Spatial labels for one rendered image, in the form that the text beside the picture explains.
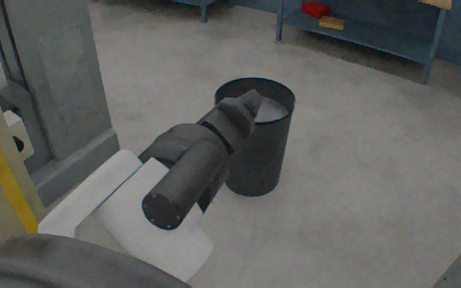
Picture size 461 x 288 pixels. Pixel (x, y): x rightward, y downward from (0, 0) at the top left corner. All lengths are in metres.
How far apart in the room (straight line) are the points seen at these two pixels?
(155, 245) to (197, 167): 0.07
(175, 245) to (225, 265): 1.86
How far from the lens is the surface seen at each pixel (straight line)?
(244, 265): 2.18
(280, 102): 2.43
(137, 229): 0.32
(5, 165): 1.43
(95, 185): 0.31
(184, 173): 0.31
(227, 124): 0.45
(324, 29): 4.31
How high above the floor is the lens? 1.84
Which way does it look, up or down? 40 degrees down
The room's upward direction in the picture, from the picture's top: straight up
